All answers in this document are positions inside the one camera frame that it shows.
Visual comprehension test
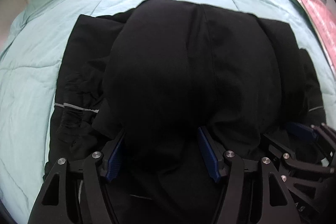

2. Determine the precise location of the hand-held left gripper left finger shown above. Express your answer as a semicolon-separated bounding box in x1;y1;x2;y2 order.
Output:
29;129;126;224

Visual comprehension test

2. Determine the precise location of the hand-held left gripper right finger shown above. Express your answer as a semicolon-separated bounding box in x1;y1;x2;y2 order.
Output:
197;126;301;224

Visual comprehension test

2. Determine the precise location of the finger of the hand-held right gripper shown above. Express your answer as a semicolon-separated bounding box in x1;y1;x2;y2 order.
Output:
262;134;336;205
287;122;336;160

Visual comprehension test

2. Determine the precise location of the black hooded jacket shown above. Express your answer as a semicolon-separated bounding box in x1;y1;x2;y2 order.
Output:
43;0;327;224

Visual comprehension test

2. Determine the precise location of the pink cloth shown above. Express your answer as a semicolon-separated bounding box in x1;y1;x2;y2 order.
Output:
291;0;336;73

